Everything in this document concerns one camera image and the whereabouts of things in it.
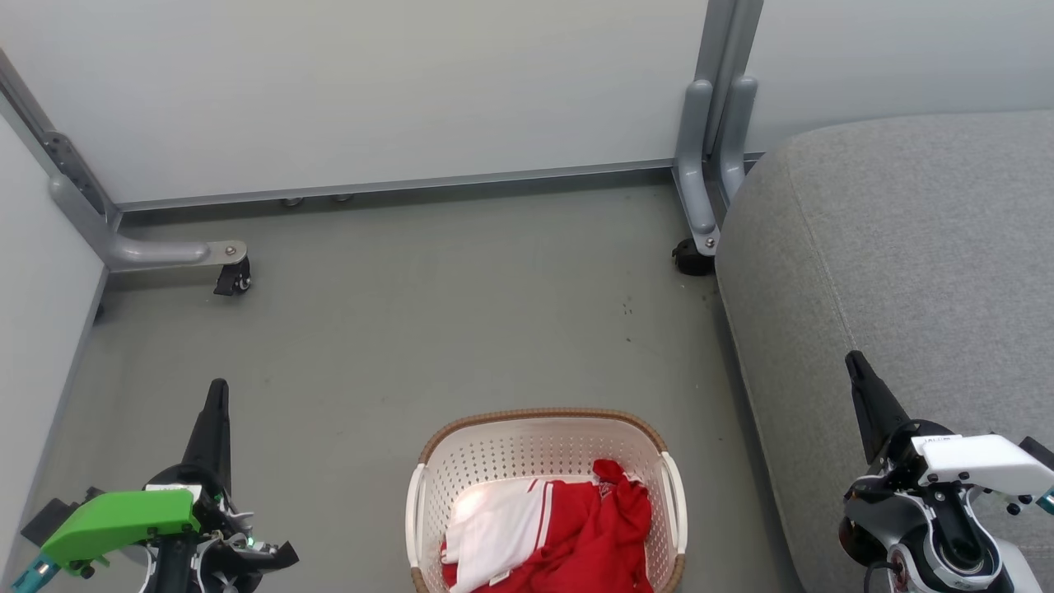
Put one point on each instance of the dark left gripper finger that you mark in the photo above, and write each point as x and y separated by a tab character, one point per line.
214	436

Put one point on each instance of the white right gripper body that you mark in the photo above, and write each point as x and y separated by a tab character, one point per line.
980	461

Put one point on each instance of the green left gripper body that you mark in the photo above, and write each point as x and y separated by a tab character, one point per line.
123	519

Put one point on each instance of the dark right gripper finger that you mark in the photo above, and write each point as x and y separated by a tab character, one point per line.
874	412

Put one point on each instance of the plain red garment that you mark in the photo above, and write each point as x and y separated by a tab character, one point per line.
609	531

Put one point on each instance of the red and white striped garment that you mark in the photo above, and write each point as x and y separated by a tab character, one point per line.
494	535

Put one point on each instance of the grey fabric sofa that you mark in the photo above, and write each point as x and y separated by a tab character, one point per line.
906	247

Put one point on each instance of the black caster wheel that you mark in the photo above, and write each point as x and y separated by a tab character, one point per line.
690	259
232	278

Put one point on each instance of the white perforated laundry basket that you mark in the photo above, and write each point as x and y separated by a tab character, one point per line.
527	453

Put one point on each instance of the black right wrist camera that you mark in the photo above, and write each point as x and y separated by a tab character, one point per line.
1039	455

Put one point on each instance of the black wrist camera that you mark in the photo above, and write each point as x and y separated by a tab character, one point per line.
51	519
1039	455

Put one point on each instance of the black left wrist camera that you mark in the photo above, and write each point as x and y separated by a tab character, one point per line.
51	519

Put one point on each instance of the grey partition bottom rail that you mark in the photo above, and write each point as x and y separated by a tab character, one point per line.
395	186

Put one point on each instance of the grey upright partition post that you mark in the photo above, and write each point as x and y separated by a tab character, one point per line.
725	41

